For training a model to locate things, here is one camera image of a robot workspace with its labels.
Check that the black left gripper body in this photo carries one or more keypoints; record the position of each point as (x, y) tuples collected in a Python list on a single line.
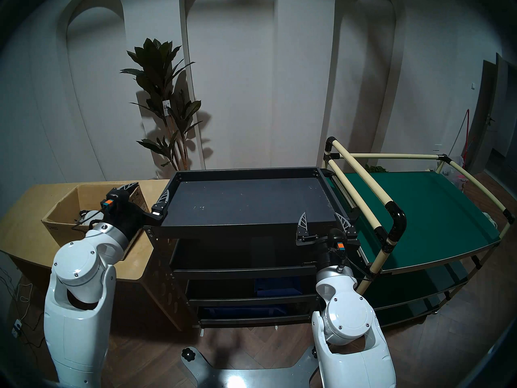
[(139, 213)]

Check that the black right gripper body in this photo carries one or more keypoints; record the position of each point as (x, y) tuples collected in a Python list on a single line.
[(311, 241)]

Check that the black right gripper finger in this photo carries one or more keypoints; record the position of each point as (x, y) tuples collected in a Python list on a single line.
[(347, 227), (303, 229)]

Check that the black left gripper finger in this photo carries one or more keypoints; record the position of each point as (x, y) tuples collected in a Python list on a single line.
[(129, 188), (163, 207)]

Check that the brown cardboard storage box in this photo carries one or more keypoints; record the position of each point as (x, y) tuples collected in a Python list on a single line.
[(64, 213)]

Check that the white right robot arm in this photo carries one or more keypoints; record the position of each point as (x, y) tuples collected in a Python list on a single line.
[(351, 334)]

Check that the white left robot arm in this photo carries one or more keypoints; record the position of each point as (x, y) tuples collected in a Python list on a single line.
[(76, 310)]

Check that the black metal shelf cart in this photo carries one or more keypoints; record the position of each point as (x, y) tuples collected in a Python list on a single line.
[(250, 201)]

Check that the white plastic jug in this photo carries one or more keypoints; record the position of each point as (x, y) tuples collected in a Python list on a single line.
[(91, 216)]

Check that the blue plastic bin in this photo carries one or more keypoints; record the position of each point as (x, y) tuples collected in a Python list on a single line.
[(278, 286)]

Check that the small green leafy plant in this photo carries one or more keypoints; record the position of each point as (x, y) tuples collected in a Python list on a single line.
[(375, 169)]

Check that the green cart with cream pipes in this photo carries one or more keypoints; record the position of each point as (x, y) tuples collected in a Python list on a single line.
[(424, 213)]

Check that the tall dark green plant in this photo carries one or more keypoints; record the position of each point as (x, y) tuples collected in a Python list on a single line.
[(159, 80)]

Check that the light wooden table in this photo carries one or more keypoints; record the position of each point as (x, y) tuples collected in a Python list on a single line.
[(24, 233)]

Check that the black base knob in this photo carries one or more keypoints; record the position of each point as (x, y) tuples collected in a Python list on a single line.
[(188, 354)]

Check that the red stick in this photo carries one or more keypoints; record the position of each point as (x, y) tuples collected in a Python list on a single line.
[(467, 128)]

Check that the white floor power strip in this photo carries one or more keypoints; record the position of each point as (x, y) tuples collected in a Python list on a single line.
[(16, 327)]

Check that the dark grey door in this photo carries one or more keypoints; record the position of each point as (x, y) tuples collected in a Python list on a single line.
[(497, 116)]

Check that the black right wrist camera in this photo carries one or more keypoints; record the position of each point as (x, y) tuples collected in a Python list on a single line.
[(336, 235)]

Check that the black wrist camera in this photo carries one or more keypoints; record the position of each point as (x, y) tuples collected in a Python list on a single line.
[(336, 235), (117, 198)]

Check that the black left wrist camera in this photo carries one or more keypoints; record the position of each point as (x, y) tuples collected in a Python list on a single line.
[(117, 198)]

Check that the grey metal robot base plate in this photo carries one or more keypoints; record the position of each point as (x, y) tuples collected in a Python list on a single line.
[(242, 377)]

